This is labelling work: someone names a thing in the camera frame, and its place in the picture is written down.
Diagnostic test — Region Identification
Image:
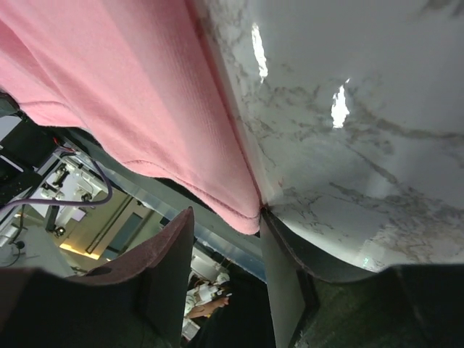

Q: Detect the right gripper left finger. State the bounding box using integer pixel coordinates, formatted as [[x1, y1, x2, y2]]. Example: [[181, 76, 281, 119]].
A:
[[69, 207, 194, 347]]

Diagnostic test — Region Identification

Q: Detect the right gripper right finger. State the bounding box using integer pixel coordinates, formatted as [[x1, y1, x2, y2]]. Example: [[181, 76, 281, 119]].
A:
[[260, 209, 392, 347]]

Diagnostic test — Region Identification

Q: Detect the pink polo shirt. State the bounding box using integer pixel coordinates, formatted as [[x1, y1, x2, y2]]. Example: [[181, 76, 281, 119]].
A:
[[1, 1, 260, 235]]

